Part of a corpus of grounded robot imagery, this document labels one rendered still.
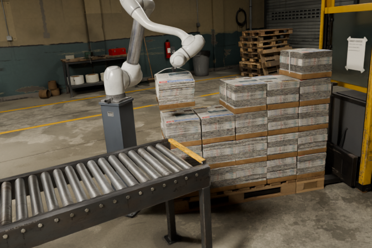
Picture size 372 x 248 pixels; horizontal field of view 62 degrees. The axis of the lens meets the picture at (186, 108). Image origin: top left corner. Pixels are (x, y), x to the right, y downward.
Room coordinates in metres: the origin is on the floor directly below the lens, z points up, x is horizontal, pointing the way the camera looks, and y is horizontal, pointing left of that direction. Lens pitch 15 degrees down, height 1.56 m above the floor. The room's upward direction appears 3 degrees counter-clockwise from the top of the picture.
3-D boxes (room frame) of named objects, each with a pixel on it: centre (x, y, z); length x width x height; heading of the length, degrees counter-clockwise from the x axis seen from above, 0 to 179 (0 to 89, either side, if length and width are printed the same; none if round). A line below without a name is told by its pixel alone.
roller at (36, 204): (1.39, 0.78, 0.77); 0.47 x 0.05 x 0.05; 28
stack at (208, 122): (2.60, -0.37, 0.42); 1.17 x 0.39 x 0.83; 101
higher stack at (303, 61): (2.74, -1.08, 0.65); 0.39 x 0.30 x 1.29; 11
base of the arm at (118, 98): (2.45, 0.58, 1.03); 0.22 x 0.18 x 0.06; 153
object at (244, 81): (2.63, -0.50, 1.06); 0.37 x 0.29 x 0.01; 13
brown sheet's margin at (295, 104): (2.68, -0.79, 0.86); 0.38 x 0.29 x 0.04; 10
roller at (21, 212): (1.35, 0.84, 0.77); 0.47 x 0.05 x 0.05; 28
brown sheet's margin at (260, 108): (2.62, -0.49, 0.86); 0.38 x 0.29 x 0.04; 13
